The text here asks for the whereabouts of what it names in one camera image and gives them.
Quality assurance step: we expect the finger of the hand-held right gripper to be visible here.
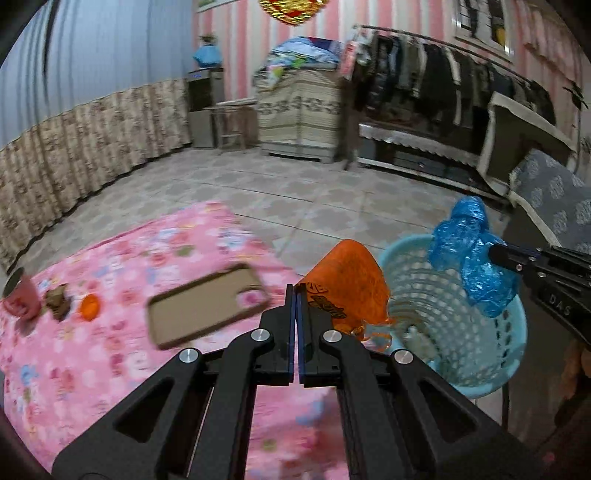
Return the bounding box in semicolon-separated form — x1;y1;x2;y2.
488;243;555;278

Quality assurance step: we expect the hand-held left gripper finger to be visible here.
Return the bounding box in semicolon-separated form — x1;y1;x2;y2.
52;285;296;480
295;285;539;480

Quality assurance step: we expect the blue plastic bag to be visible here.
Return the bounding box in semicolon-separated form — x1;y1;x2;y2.
427;196;520;319

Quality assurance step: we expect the orange mesh bag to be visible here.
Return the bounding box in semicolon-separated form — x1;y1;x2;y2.
295;239;397;354

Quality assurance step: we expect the light blue plastic basket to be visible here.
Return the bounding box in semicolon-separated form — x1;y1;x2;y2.
377;234;528;400

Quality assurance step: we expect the brown scrap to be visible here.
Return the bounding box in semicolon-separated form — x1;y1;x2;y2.
45;284;71;320

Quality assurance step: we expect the person's right forearm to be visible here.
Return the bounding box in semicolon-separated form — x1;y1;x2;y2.
549;340;591;467

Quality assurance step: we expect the grey patterned chair cover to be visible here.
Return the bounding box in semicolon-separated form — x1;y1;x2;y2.
507;148;591;253

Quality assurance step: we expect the brown phone case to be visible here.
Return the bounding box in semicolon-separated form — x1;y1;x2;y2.
146;263;273;351

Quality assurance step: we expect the dark cover with beige trim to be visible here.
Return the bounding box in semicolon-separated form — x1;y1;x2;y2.
477;91;579;195

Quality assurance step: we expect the low cabinet with lace cloth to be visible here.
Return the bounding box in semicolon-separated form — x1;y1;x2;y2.
355;122;509;205

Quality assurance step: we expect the row of hanging clothes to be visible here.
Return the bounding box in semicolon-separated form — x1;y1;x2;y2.
357;32;556;140

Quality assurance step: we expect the orange bottle cap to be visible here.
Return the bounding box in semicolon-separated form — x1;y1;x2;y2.
79;294;102;320

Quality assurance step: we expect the pink printed blanket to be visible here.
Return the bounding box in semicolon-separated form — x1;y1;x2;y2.
0;202;352;480

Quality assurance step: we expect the small wooden stool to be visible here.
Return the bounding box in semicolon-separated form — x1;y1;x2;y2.
202;99;260;153

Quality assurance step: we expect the cloth covered cabinet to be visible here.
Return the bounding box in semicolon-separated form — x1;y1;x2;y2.
256;69;345;164

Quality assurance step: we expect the grey water dispenser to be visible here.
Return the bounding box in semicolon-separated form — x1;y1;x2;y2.
187;68;226;150

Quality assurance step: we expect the metal clothes rack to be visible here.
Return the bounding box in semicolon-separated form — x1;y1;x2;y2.
352;24;556;172

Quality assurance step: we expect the pink hanging garment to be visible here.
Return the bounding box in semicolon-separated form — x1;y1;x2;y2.
339;39;361;79

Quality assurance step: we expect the pink cup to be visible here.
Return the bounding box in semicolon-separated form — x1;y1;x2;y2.
3;268;40;322

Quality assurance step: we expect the pile of bedding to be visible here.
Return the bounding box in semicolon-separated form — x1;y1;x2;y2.
265;35;345;73

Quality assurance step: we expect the blue and floral curtain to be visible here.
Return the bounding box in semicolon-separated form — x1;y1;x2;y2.
0;0;195;274

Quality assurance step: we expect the red and gold lantern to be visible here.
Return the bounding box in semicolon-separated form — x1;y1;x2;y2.
258;0;331;27

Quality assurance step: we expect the black wall ornament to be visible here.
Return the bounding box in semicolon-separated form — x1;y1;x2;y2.
563;80;590;110

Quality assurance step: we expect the white wall frame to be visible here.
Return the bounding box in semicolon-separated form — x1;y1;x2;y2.
454;0;516;62

